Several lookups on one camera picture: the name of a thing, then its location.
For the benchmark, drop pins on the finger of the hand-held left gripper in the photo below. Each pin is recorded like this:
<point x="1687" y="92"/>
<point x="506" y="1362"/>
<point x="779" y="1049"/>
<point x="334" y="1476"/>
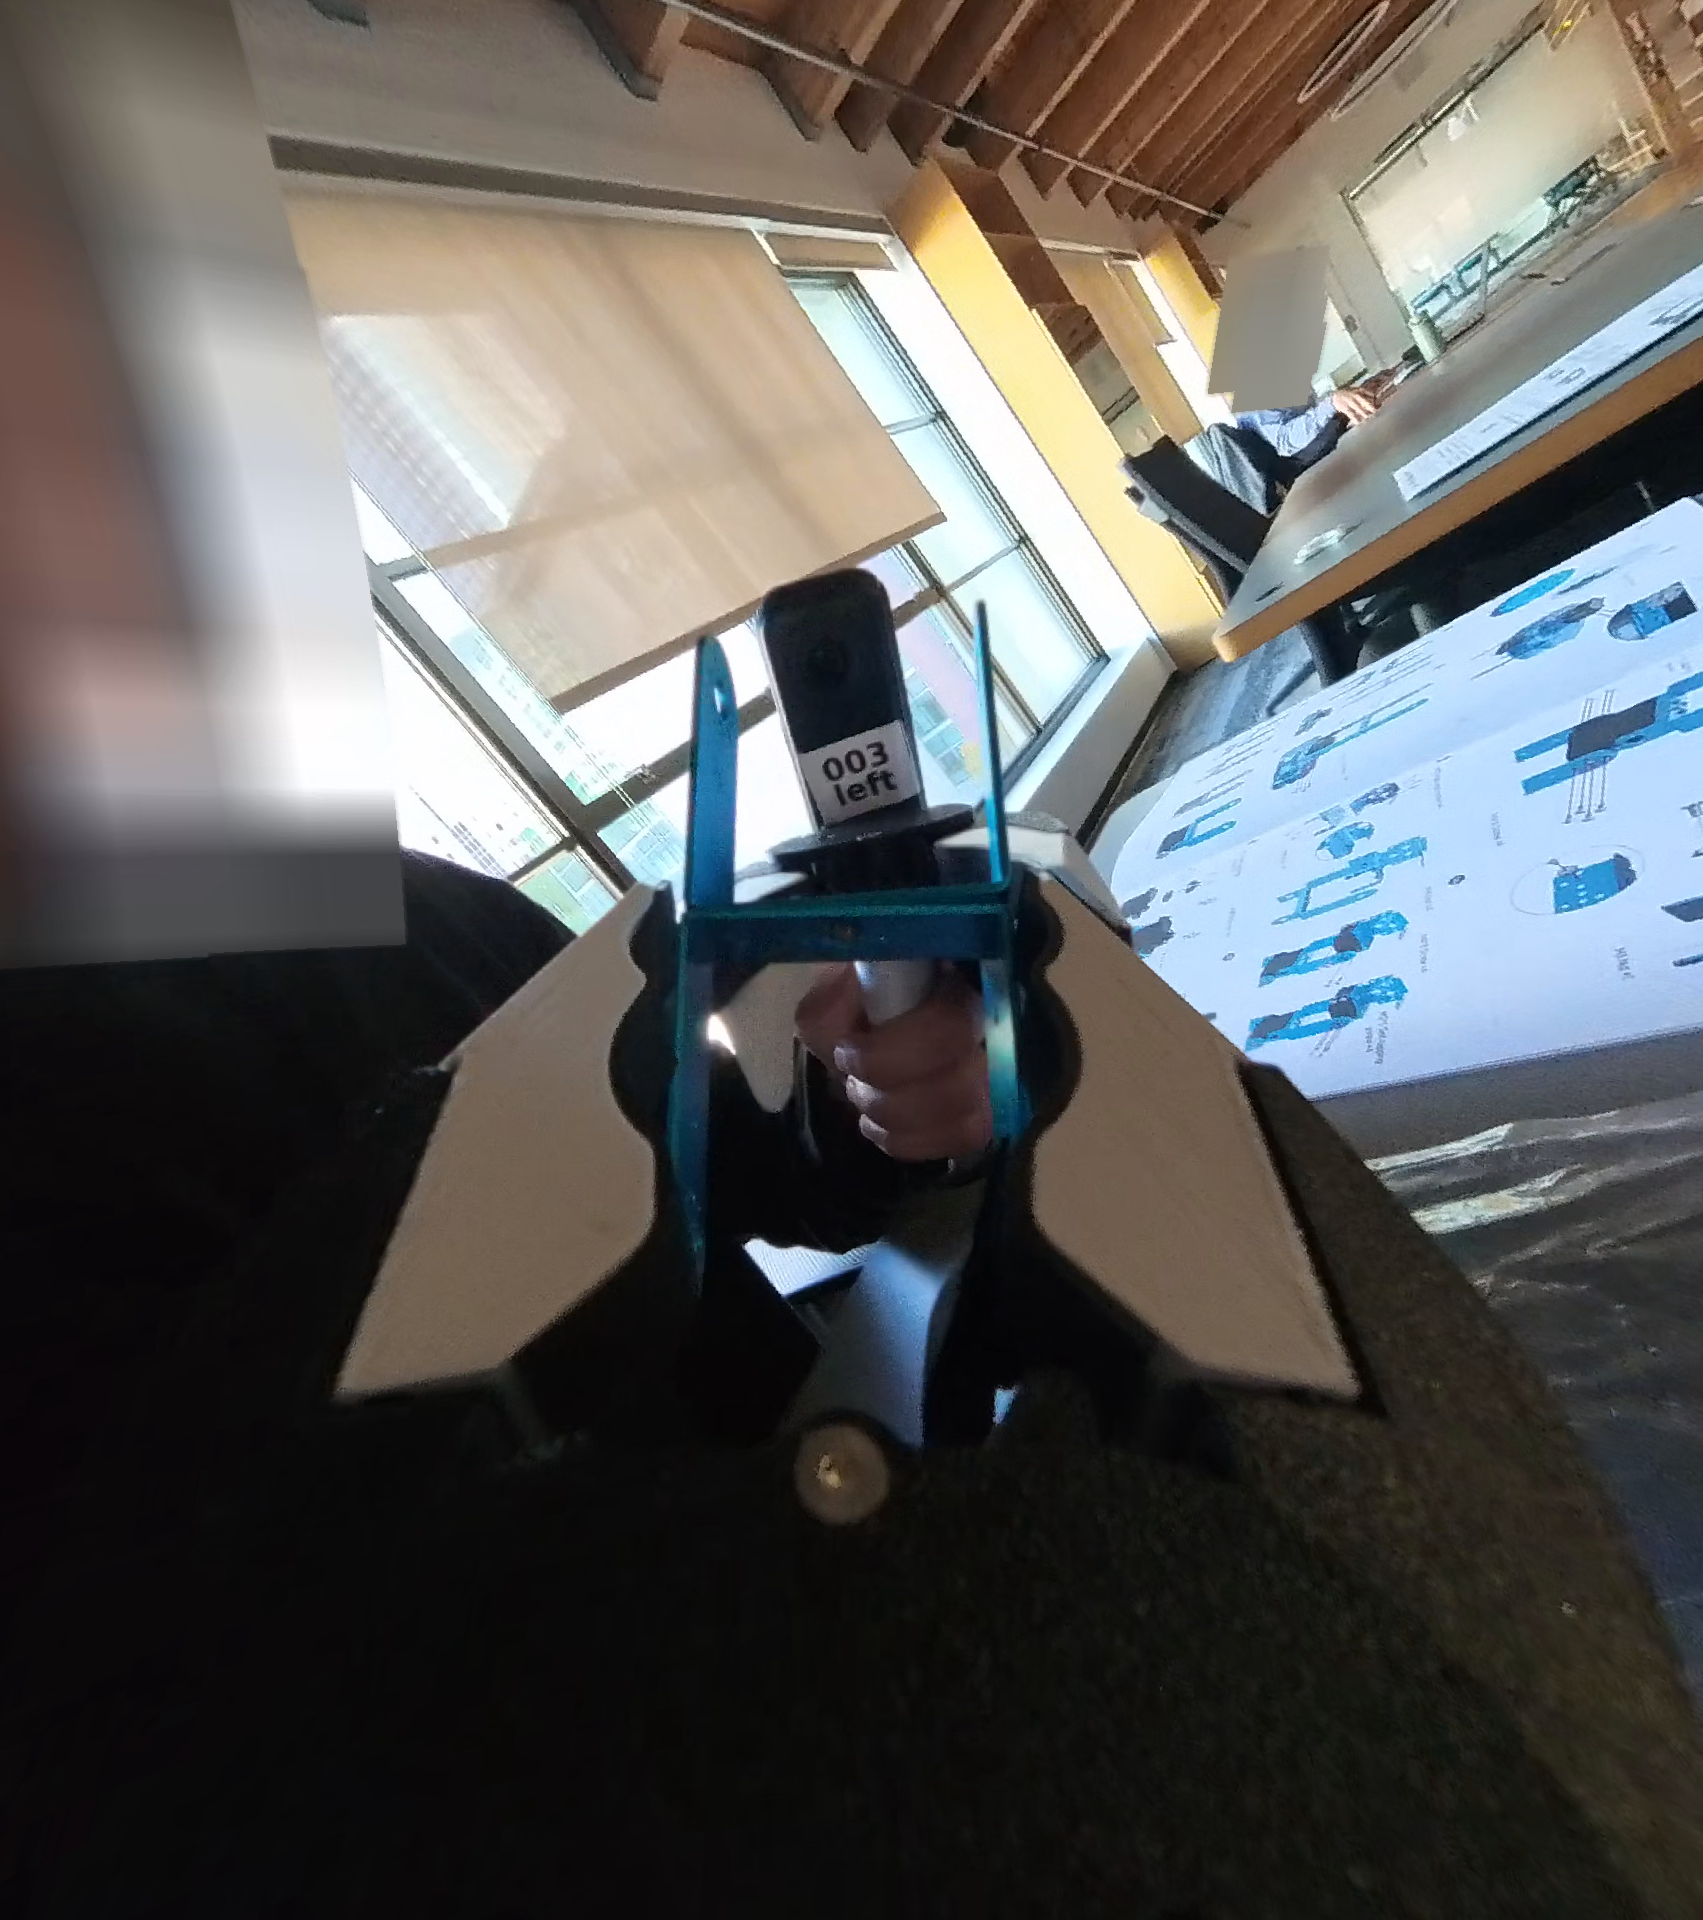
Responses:
<point x="757" y="1050"/>
<point x="1053" y="849"/>

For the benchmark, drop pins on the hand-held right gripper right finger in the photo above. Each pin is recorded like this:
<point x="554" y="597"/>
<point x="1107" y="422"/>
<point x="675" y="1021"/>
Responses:
<point x="1195" y="1200"/>

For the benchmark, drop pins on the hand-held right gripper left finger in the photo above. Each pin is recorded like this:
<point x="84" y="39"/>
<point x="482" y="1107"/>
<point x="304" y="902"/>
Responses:
<point x="522" y="1200"/>

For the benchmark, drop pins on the wooden edged desk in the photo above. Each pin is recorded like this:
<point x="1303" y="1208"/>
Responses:
<point x="1391" y="559"/>

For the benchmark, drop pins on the person's left hand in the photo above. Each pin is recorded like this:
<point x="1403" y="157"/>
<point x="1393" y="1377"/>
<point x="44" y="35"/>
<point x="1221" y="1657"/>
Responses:
<point x="911" y="1089"/>

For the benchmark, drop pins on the beige roller blind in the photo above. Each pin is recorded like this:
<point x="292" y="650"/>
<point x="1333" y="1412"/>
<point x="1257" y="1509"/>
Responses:
<point x="566" y="450"/>

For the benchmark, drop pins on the black office chair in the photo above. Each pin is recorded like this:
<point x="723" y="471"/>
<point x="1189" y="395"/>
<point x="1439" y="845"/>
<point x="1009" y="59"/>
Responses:
<point x="1195" y="510"/>

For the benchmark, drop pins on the white instruction booklet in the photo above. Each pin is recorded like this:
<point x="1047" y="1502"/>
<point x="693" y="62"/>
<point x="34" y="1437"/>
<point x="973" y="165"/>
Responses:
<point x="1465" y="840"/>

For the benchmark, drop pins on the clear plastic bag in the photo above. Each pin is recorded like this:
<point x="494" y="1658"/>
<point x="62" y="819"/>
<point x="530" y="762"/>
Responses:
<point x="1615" y="1351"/>

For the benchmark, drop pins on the printed paper sheet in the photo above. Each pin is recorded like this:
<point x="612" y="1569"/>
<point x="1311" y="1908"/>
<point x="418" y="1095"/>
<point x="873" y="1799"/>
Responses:
<point x="1615" y="361"/>

